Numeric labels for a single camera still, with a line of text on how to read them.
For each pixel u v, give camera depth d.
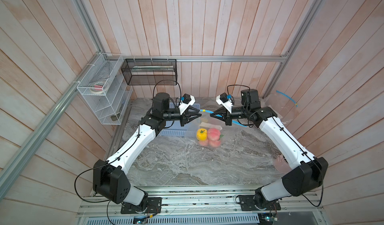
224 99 0.61
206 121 0.83
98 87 0.73
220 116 0.70
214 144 0.86
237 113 0.64
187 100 0.58
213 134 0.82
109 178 0.41
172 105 0.60
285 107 1.00
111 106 0.78
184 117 0.62
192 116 0.66
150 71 1.03
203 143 0.88
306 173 0.41
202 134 0.83
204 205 0.74
